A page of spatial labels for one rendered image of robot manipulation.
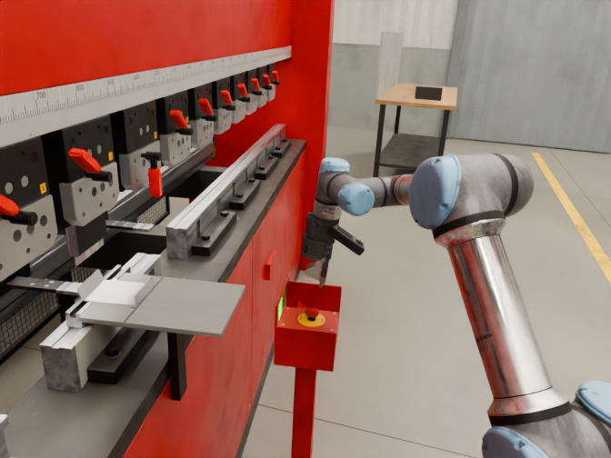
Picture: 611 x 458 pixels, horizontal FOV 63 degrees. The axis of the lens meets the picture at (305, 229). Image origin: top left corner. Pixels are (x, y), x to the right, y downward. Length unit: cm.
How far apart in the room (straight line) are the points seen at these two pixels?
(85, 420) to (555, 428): 72
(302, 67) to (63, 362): 232
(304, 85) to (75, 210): 225
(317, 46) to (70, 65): 221
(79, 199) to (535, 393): 76
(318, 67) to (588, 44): 579
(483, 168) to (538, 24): 735
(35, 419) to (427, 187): 75
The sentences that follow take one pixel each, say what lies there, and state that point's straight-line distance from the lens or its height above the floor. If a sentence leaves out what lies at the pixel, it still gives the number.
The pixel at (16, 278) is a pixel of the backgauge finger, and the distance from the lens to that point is 116.
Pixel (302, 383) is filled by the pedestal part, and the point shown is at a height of 55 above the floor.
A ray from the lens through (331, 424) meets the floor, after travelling 219.
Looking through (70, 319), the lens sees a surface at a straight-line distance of 102.
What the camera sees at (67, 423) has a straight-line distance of 97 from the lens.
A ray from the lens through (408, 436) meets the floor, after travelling 220.
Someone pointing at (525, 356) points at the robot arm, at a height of 107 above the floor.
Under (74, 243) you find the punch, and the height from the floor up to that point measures 113.
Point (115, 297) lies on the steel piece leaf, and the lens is 103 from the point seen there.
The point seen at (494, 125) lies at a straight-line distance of 823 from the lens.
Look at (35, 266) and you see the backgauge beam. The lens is 130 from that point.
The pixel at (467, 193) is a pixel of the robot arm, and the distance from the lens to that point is 81.
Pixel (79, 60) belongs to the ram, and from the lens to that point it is 90.
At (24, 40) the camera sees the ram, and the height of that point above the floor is 147.
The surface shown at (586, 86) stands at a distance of 831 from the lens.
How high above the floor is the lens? 150
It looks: 22 degrees down
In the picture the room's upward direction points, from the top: 3 degrees clockwise
